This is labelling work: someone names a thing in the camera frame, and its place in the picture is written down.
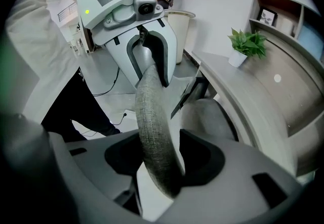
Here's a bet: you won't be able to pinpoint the person's beige shirt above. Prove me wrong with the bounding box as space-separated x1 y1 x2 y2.
5 0 88 119

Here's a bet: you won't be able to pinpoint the white power strip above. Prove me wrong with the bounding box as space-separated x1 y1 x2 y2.
116 108 139 120

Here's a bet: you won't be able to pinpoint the black power cable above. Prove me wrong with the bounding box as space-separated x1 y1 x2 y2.
92 66 121 98

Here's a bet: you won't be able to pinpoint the curved grey reception desk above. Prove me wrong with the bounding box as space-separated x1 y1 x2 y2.
191 0 324 178

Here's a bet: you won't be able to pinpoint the black picture frame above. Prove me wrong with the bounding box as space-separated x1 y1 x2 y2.
257 8 278 28

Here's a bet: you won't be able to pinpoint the metal stair railing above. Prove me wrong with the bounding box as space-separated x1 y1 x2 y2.
57 2 78 23

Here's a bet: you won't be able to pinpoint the person's black trousers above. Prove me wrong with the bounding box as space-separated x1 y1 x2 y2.
41 66 122 143

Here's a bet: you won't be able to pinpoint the grey fabric chair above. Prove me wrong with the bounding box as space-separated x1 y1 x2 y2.
133 63 240 199

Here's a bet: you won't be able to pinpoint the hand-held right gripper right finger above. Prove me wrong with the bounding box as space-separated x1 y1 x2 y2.
151 129 306 224

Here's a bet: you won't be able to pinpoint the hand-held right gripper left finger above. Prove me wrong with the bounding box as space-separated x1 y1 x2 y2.
48 130 144 224

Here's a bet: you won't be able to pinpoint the green potted plant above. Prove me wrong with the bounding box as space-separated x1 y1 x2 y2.
227 27 268 68

